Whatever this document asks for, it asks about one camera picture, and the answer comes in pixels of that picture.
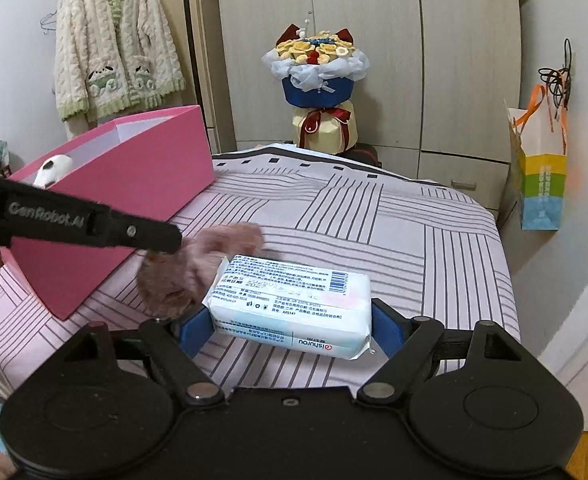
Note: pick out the colourful paper gift bag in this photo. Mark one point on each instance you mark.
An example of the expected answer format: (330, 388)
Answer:
(538, 137)

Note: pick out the cream knitted cardigan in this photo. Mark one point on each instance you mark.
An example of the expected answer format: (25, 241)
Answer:
(112, 56)

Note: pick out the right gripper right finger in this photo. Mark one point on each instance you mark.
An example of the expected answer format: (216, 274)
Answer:
(409, 345)

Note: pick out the white brown plush toy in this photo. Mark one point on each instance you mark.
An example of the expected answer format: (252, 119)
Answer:
(55, 168)

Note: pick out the flower bouquet blue wrap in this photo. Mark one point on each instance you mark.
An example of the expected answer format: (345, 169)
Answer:
(318, 74)

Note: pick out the pink floral scrunchie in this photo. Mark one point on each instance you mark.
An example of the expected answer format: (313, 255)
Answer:
(169, 284)

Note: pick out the blue wet wipes pack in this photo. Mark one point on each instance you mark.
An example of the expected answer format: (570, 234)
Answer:
(296, 307)

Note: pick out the striped pink table cloth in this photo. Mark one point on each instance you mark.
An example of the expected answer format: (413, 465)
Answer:
(428, 249)

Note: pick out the black stool under bouquet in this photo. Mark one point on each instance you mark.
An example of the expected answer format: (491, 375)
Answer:
(364, 153)

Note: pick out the grey wardrobe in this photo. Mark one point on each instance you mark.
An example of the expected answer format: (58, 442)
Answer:
(441, 75)

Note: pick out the pink storage box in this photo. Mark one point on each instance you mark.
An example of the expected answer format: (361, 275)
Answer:
(149, 164)

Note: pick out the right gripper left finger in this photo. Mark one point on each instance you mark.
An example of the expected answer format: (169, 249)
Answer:
(172, 345)

